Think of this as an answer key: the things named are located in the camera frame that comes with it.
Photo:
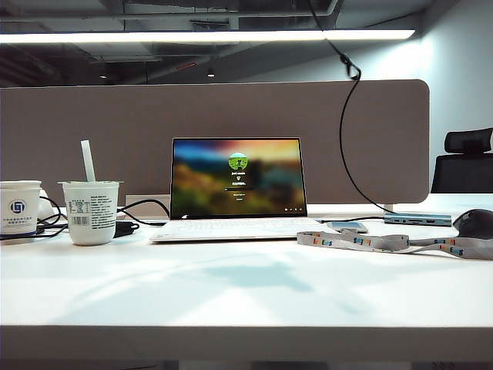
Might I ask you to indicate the black office chair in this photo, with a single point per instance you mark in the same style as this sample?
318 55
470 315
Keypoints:
462 173

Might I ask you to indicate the black ceiling spotlight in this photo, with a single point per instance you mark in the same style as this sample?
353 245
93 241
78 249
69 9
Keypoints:
211 71

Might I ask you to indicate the white drink cup green lid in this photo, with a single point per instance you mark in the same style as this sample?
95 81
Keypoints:
92 227

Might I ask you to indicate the paper cup with blue logo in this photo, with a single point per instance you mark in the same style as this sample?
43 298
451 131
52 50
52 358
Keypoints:
19 219

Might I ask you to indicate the dark grey computer mouse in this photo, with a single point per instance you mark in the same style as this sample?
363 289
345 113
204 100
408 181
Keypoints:
475 223

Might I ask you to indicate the ceiling light strip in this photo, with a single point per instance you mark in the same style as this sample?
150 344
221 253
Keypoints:
154 36

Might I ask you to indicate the white drinking straw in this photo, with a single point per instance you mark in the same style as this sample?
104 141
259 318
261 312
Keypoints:
88 162

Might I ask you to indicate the black power adapter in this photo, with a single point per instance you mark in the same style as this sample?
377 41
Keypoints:
125 228

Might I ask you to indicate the white laptop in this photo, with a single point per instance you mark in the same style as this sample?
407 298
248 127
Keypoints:
215 181

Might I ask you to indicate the blue-grey USB hub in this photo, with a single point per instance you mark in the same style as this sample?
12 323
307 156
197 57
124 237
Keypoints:
439 219

